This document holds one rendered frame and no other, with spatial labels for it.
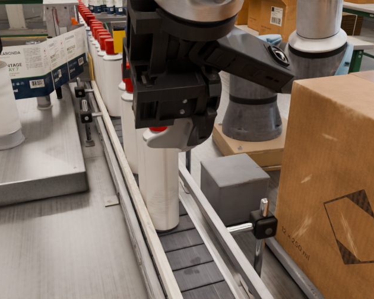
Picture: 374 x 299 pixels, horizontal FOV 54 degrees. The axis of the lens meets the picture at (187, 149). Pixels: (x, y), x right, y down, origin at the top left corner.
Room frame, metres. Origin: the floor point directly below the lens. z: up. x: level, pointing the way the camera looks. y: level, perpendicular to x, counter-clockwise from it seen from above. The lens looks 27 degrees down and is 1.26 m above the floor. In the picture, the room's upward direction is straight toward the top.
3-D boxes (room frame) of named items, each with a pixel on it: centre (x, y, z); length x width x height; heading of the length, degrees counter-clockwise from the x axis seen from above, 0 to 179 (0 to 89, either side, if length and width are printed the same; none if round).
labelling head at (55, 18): (1.32, 0.42, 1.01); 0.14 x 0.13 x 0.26; 19
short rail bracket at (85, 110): (0.89, 0.26, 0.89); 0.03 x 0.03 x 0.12; 19
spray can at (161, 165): (0.48, 0.04, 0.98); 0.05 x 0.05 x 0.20
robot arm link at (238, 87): (0.86, -0.17, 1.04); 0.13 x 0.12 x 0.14; 66
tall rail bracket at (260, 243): (0.38, -0.08, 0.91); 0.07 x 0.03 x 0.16; 109
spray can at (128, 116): (0.66, 0.10, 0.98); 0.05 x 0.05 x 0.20
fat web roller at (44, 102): (1.02, 0.42, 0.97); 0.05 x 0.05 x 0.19
